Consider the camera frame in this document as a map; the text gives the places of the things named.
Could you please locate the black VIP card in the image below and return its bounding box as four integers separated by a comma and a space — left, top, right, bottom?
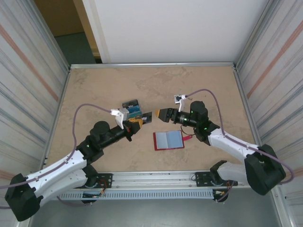
141, 112, 153, 125

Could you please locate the brown wooden door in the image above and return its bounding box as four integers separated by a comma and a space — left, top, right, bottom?
34, 0, 86, 38

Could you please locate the red card holder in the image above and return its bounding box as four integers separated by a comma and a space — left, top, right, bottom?
152, 130, 193, 152

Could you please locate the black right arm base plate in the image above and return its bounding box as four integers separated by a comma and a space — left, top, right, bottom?
194, 172, 239, 189

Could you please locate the white slotted cable duct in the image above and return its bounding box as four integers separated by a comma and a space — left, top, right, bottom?
58, 190, 215, 201

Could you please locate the grey metal sheet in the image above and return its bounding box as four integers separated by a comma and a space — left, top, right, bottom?
28, 189, 288, 227

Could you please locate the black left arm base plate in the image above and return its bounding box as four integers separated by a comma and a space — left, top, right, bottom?
96, 173, 113, 189

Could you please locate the aluminium mounting rail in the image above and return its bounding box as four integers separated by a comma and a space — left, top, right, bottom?
68, 170, 251, 190

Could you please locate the translucent striped side panel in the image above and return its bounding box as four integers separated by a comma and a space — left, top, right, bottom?
0, 0, 71, 227
234, 0, 303, 227

